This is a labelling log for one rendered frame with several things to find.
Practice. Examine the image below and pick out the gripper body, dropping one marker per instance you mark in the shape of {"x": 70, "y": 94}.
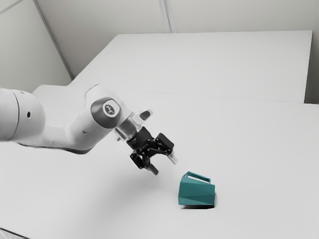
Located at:
{"x": 142, "y": 141}

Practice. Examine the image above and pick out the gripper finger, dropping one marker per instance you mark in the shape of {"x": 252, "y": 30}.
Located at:
{"x": 143, "y": 163}
{"x": 165, "y": 146}

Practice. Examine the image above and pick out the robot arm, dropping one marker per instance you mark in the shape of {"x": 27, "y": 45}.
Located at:
{"x": 62, "y": 129}

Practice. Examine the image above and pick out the teal faceted mug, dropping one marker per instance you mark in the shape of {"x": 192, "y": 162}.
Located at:
{"x": 196, "y": 192}

